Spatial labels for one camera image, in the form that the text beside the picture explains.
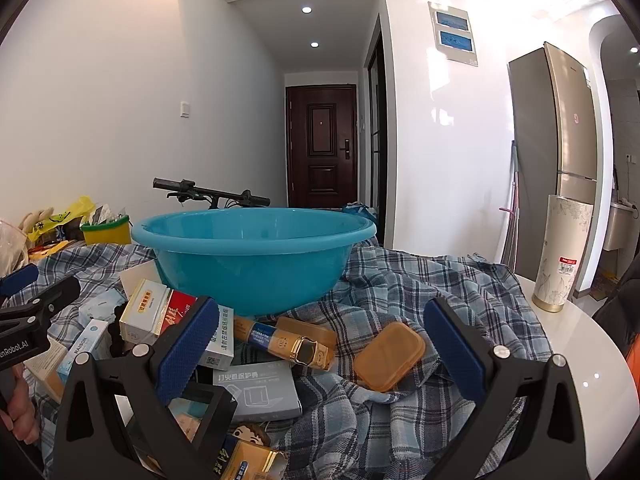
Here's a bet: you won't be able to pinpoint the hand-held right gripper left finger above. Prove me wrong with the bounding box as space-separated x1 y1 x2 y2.
52 296 238 480

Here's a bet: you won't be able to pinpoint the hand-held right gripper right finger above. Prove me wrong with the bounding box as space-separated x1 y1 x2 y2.
424 296 593 480

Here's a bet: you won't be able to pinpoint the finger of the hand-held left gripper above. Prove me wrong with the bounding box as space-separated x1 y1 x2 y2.
0 263 41 306
0 275 82 331

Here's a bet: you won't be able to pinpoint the blue plastic basin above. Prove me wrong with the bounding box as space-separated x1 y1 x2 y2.
131 206 377 317

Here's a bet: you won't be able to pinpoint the white round desktop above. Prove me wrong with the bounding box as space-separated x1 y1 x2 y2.
500 270 640 480

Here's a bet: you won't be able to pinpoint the person's left hand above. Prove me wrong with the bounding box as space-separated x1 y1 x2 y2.
0 362 42 443

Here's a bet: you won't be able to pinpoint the clear plastic bag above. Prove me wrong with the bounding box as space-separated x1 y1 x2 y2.
0 220 32 281

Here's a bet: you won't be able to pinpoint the tan cardboard box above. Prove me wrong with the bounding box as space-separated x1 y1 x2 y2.
25 344 67 402

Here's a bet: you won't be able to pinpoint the red box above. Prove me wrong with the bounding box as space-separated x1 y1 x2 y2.
156 290 198 337

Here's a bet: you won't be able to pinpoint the light blue tissue pack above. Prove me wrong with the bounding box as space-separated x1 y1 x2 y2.
77 290 126 326

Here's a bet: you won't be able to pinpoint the blue white tissue pack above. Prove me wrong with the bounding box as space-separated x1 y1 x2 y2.
56 320 112 386

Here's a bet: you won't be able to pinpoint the beige plush toy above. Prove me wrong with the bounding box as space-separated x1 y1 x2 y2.
19 208 56 233

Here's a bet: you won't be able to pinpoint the orange soap box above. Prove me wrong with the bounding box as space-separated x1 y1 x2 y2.
353 322 427 393

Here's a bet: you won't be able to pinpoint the white box yellow label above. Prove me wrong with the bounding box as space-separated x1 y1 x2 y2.
119 279 171 346

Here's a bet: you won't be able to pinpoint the yellow plastic bag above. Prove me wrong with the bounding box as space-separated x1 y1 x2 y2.
27 196 96 242

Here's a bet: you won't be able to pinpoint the yellow bin green rim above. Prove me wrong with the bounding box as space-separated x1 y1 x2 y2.
80 214 132 246

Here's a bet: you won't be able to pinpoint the blue plaid cloth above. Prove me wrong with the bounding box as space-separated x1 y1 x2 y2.
0 240 556 480

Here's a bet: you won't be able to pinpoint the grey box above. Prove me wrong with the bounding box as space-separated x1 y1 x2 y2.
212 360 303 423

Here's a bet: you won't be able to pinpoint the plain white box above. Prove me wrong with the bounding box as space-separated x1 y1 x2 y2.
119 259 162 301

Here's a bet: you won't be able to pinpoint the gold blue long box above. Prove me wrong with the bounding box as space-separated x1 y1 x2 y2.
233 316 337 372

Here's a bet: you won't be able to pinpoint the cartoon figure sticker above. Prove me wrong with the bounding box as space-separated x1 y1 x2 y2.
230 422 272 448

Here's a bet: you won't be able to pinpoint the gold yellow box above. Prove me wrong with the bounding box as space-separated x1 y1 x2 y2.
220 435 288 480

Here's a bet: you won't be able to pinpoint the white floral tumbler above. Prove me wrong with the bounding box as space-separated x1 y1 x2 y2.
531 194 595 314

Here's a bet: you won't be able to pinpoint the folded metal rack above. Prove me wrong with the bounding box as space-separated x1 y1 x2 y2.
500 140 522 267

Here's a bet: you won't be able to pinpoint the black bicycle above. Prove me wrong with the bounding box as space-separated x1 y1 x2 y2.
153 177 271 209

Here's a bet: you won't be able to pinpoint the person's black orange clothing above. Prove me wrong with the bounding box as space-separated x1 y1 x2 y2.
592 260 640 361

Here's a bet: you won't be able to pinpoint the grey gold refrigerator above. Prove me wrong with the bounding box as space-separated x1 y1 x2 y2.
507 41 601 306

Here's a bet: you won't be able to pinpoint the black framed glass door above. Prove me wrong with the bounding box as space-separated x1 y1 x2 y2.
366 15 389 247

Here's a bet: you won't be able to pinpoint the brown entrance door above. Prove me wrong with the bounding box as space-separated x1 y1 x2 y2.
285 85 359 209

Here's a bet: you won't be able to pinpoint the wall panel blue windows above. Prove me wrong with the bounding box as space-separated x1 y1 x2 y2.
428 1 481 67

